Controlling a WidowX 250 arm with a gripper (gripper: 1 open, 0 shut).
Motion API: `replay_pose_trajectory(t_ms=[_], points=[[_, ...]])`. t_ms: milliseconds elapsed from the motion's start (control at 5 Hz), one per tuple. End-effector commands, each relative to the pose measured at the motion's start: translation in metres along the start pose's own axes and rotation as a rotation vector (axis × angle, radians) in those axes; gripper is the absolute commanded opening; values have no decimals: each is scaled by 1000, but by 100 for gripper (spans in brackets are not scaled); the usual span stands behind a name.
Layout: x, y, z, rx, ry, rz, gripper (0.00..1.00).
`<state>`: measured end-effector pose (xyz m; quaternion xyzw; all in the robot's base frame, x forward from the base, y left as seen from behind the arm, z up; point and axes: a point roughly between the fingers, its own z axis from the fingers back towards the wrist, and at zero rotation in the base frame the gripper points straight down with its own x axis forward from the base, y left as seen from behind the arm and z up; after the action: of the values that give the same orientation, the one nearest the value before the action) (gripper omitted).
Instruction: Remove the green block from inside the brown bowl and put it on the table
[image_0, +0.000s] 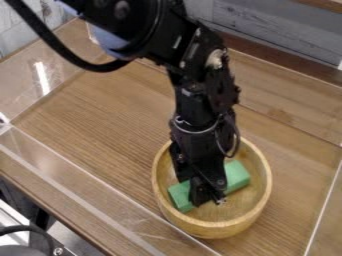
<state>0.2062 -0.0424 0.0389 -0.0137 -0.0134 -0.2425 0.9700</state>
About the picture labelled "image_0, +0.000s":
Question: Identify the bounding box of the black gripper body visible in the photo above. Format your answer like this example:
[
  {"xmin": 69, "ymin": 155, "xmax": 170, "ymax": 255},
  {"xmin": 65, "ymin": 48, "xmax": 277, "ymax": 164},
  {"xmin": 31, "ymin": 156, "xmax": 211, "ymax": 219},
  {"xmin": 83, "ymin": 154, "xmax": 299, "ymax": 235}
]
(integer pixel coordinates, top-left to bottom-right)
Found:
[{"xmin": 170, "ymin": 110, "xmax": 240, "ymax": 180}]

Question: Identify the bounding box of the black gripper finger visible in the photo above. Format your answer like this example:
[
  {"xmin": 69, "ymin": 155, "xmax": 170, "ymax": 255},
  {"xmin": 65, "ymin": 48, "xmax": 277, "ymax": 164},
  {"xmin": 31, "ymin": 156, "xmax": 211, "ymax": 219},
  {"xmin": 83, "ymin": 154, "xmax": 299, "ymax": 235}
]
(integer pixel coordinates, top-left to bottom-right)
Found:
[
  {"xmin": 167, "ymin": 141, "xmax": 206, "ymax": 206},
  {"xmin": 202, "ymin": 176, "xmax": 227, "ymax": 204}
]

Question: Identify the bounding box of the black cable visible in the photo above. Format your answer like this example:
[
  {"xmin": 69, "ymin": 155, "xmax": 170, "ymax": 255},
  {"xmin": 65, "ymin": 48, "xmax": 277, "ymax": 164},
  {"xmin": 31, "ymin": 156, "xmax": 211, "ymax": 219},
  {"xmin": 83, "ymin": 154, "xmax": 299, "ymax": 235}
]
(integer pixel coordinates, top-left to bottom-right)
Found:
[{"xmin": 0, "ymin": 225, "xmax": 57, "ymax": 256}]

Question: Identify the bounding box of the brown wooden bowl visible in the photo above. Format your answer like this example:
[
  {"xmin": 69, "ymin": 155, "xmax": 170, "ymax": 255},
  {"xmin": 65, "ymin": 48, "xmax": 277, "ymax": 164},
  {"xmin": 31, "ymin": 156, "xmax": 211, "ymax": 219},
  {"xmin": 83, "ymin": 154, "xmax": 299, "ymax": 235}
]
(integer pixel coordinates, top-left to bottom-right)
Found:
[{"xmin": 151, "ymin": 139, "xmax": 273, "ymax": 239}]

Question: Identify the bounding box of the green rectangular block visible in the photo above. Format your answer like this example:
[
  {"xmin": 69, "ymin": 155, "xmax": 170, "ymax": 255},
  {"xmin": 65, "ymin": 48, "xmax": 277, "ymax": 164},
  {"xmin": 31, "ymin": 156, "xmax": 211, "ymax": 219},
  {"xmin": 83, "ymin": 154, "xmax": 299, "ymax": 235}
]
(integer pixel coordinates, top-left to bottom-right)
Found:
[{"xmin": 167, "ymin": 160, "xmax": 251, "ymax": 213}]

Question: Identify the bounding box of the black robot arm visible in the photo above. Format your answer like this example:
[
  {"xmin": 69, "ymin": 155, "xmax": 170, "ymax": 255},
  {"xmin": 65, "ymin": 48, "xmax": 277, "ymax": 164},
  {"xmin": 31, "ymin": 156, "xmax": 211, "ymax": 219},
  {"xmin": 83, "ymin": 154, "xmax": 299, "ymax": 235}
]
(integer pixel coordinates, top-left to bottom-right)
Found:
[{"xmin": 4, "ymin": 0, "xmax": 240, "ymax": 206}]

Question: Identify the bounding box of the clear acrylic tray wall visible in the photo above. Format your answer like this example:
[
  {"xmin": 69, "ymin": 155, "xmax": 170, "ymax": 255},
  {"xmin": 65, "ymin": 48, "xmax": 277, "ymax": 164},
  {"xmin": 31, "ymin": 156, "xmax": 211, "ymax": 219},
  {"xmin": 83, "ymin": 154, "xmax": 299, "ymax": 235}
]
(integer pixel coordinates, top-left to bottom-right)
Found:
[{"xmin": 0, "ymin": 113, "xmax": 220, "ymax": 256}]

